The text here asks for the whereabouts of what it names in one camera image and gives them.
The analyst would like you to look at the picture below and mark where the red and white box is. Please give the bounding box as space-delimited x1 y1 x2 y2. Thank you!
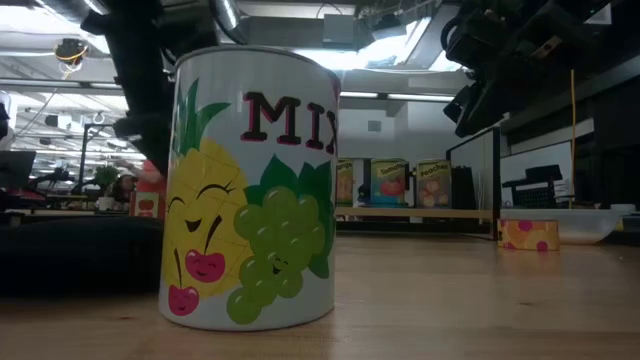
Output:
129 191 162 219

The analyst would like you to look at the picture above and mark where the black oven mitt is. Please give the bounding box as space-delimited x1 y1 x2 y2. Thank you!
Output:
0 213 167 296

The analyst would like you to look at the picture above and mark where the long ceiling tube light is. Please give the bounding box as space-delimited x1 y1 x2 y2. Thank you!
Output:
338 90 457 104

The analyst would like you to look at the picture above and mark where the silver ventilation duct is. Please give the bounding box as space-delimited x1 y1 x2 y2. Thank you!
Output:
209 0 249 44

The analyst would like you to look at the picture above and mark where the short yellow pineapple rings can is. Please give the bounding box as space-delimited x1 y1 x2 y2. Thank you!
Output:
497 218 561 253

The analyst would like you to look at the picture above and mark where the white board black frame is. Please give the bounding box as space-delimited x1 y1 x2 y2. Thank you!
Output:
499 140 575 207

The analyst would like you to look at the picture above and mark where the round black ceiling camera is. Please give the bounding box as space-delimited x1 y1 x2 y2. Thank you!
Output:
53 37 91 67

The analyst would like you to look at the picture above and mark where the tall green orange can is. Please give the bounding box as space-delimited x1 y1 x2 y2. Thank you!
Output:
335 157 355 207

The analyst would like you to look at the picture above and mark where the clear plastic bowl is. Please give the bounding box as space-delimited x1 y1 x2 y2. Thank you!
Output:
501 207 624 246

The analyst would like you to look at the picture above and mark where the person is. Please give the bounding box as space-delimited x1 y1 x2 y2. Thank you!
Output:
110 157 169 204

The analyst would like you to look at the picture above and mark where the tall green peaches can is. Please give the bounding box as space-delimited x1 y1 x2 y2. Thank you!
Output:
415 158 453 209

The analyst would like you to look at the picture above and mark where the black background rig frame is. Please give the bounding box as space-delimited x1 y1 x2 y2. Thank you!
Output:
78 122 131 185

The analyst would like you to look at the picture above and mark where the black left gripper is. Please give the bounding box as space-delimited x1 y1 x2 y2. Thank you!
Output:
113 113 174 175

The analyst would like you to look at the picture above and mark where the potted green plant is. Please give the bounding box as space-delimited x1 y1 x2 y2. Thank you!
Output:
93 164 121 212

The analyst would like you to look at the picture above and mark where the hanging yellow cable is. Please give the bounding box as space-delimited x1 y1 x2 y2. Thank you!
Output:
568 68 578 210

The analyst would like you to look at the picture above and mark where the black ribbed unit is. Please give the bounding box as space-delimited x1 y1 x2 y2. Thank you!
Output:
451 165 477 211

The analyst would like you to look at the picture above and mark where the white mixed fruit can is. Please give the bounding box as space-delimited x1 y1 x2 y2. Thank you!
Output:
157 44 343 333

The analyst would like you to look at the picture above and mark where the grey ceiling box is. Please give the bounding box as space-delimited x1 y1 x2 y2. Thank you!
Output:
322 13 357 50

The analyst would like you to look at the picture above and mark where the wooden shelf black metal frame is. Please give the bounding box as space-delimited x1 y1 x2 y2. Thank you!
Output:
335 126 502 242

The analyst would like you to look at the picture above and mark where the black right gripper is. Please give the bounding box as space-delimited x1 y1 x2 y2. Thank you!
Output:
442 74 511 139

